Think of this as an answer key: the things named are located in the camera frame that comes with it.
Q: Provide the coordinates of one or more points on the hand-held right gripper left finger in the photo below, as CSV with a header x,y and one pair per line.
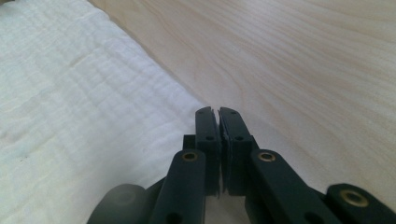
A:
x,y
207,146

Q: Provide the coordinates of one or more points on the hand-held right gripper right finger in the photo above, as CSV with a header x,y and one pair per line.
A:
x,y
238,146

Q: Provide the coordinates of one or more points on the white waffle-weave towel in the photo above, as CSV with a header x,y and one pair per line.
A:
x,y
77,109

